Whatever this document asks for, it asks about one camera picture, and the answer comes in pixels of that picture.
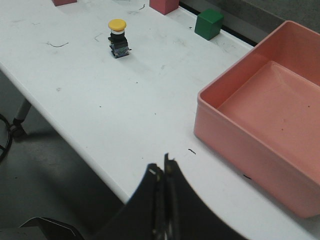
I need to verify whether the green cube block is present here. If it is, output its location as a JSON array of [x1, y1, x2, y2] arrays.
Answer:
[[194, 8, 224, 41]]

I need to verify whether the black floor cable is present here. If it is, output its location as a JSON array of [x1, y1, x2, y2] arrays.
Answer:
[[0, 113, 13, 163]]

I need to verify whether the grey table leg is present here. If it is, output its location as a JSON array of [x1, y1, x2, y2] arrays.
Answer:
[[9, 98, 32, 138]]

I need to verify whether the grey box on floor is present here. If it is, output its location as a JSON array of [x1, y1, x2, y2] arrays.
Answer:
[[0, 217, 84, 240]]

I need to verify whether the yellow push button switch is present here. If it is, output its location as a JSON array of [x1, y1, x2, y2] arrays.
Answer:
[[108, 18, 130, 59]]

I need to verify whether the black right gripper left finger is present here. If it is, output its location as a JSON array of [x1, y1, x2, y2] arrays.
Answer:
[[93, 163, 164, 240]]

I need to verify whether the pink plastic bin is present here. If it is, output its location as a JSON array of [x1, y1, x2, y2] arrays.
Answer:
[[194, 20, 320, 218]]

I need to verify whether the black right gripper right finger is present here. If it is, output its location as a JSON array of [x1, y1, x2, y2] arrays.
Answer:
[[164, 153, 246, 240]]

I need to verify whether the pink cube block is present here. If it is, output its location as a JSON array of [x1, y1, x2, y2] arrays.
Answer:
[[149, 0, 180, 15]]

